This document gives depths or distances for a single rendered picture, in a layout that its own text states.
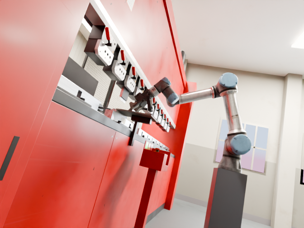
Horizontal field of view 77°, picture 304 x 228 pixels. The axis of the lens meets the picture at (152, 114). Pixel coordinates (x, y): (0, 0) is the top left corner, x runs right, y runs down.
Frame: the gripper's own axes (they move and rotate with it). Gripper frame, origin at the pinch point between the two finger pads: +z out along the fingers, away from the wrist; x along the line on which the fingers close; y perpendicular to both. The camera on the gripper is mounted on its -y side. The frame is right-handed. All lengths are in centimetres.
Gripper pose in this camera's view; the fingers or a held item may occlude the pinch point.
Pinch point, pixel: (131, 112)
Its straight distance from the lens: 139.2
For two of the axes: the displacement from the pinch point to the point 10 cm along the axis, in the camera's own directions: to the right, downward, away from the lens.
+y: -5.5, -7.4, 4.0
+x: -2.8, -2.9, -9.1
